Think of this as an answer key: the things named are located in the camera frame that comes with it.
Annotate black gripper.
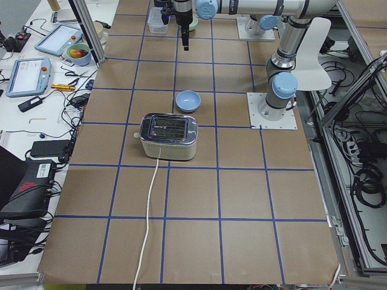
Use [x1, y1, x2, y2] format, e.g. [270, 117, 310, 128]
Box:
[172, 0, 193, 51]

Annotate blue plastic bowl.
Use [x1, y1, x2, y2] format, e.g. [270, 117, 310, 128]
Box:
[175, 91, 201, 113]

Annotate blue bowl with fruit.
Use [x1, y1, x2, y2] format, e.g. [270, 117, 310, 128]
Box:
[66, 43, 91, 66]

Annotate clear plastic food container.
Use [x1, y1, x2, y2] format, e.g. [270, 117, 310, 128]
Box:
[147, 7, 168, 34]

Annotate cream ceramic cup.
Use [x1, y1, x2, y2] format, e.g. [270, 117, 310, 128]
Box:
[93, 21, 109, 45]

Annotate silver two-slot toaster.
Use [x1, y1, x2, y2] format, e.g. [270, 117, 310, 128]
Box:
[134, 112, 198, 161]

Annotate black scissors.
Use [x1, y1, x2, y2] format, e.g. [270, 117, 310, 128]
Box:
[60, 66, 88, 86]

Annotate upper blue teach pendant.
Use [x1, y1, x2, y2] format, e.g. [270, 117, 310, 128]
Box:
[34, 25, 83, 56]

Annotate blue teach pendant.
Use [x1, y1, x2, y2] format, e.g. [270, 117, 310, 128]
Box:
[5, 57, 51, 98]
[34, 25, 83, 56]

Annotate yellow screwdriver tool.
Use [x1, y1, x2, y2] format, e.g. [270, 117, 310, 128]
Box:
[51, 84, 76, 91]

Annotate lower blue teach pendant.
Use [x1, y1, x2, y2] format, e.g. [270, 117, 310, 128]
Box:
[5, 57, 51, 98]

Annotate black small phone device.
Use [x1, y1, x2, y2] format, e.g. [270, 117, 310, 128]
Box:
[18, 96, 43, 112]

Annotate black electronics board red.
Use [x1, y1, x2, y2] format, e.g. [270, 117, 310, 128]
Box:
[1, 31, 31, 53]

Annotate black power adapter brick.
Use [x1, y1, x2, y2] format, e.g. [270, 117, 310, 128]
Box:
[30, 140, 70, 158]

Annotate metal hex key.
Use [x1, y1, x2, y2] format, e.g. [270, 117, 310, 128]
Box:
[28, 118, 46, 124]

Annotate black computer box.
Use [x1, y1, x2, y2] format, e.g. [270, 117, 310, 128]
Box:
[1, 159, 56, 220]

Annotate aluminium frame post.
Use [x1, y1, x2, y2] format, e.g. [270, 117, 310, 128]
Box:
[68, 0, 106, 65]

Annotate aluminium frame rail right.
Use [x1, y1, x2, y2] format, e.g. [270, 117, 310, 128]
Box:
[301, 89, 386, 276]

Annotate white toaster power cord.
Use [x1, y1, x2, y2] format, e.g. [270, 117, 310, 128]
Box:
[132, 158, 161, 290]

